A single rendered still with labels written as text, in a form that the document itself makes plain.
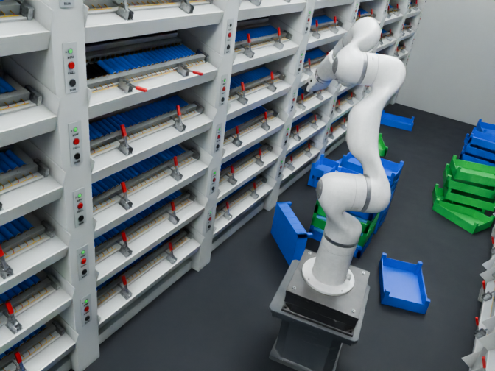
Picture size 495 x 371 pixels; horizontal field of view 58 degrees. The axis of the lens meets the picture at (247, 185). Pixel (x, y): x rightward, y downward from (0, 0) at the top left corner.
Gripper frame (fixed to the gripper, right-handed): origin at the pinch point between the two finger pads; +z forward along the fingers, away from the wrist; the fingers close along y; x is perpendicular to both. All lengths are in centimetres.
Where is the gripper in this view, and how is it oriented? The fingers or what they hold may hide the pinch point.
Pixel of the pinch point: (310, 89)
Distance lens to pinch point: 214.5
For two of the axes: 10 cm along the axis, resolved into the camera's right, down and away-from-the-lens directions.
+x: -2.8, -9.5, 1.3
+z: -2.2, 2.0, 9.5
